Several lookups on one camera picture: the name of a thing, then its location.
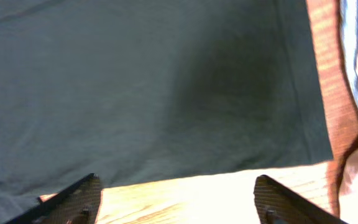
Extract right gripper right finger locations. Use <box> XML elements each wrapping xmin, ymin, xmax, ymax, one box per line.
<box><xmin>254</xmin><ymin>175</ymin><xmax>347</xmax><ymax>224</ymax></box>

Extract black t-shirt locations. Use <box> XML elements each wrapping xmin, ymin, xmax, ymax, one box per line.
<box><xmin>0</xmin><ymin>0</ymin><xmax>333</xmax><ymax>223</ymax></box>

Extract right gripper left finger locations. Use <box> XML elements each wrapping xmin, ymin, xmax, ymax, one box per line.
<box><xmin>6</xmin><ymin>173</ymin><xmax>102</xmax><ymax>224</ymax></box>

